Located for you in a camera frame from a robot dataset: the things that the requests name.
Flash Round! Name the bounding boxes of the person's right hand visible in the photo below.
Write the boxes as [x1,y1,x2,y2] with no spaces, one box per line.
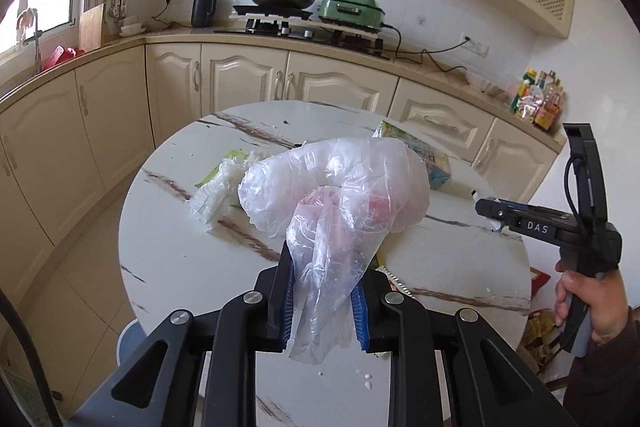
[554,257,631,344]

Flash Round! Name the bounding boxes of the round white marble table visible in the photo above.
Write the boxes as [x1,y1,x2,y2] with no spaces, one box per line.
[118,99,532,427]

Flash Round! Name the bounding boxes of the wide white wall socket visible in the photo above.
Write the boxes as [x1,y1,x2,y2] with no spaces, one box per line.
[462,34,490,57]

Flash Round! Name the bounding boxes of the group of condiment bottles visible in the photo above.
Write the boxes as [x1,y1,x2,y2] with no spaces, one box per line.
[510,68,566,130]

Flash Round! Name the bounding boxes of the striped snack packet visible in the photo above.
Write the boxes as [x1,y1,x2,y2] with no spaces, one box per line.
[372,252,414,299]

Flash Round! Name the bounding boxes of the person's right forearm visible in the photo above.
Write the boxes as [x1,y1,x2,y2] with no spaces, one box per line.
[562,304,640,427]

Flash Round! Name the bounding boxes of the pink items in sink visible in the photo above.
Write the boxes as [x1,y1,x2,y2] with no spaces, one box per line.
[41,46,85,72]

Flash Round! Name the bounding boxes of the black power cable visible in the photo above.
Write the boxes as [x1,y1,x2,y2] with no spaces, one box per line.
[382,24,472,76]

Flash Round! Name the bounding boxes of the stack of white bowls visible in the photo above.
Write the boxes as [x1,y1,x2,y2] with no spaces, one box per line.
[119,16,149,38]

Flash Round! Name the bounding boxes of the green foil packet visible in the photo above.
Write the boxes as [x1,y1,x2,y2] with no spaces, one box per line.
[195,148,251,188]

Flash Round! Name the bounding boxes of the clear plastic bag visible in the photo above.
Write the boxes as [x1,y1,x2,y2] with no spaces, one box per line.
[237,137,432,365]

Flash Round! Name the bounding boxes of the yellow printed bag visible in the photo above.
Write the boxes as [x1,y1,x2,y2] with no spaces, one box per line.
[520,307,563,359]

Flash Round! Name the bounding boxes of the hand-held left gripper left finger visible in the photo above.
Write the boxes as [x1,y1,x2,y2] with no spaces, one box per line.
[62,241,297,427]

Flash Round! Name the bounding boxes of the cream kitchen base cabinets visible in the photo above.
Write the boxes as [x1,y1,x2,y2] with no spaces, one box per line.
[0,27,569,308]

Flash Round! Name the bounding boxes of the red box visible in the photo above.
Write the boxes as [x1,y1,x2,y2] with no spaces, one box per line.
[529,266,552,294]

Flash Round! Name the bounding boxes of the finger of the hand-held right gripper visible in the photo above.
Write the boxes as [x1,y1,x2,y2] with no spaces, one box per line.
[474,196,522,234]

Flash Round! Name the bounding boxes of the green carton box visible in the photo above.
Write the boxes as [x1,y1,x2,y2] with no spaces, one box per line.
[372,121,452,191]

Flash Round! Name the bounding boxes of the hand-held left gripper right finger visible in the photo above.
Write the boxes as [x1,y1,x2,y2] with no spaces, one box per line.
[350,268,578,427]

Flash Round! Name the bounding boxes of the green electric cooker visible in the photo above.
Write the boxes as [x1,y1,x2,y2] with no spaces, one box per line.
[318,0,387,30]

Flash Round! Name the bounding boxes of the wooden cutting board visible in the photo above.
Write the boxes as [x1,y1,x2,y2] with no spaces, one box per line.
[78,3,106,54]

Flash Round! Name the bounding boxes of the clear plastic wrap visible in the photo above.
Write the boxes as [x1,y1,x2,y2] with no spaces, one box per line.
[186,152,261,230]

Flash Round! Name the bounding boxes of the black electric kettle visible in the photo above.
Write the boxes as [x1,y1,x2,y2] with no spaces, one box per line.
[191,0,218,28]

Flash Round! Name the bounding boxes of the metal sink faucet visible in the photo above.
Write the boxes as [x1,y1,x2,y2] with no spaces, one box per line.
[16,8,42,76]

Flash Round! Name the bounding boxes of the black portable induction cooker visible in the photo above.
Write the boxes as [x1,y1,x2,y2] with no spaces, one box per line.
[232,4,315,20]

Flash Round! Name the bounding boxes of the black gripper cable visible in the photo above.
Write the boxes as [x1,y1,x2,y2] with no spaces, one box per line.
[564,154,588,233]

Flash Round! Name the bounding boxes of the black gas stove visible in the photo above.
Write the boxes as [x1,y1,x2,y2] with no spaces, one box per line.
[214,19,392,60]

